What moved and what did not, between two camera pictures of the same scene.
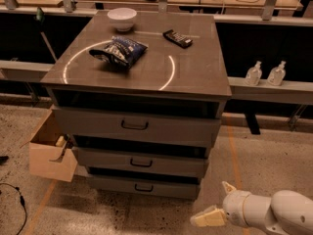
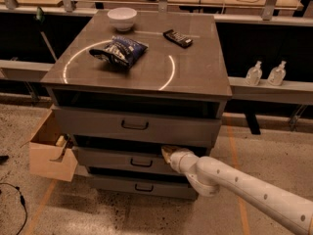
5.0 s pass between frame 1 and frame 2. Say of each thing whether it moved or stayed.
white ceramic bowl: stayed
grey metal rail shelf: stayed
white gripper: moved
